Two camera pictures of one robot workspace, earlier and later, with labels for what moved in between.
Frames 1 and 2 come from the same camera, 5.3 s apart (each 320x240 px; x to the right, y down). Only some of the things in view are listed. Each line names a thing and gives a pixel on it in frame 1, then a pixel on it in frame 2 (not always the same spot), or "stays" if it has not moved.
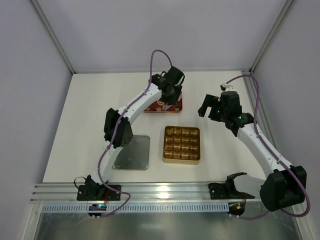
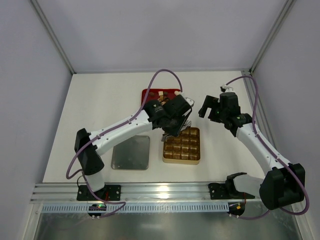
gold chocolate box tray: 181,145 stays
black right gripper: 214,110 stays
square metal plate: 135,156 stays
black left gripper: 173,97 to 175,128
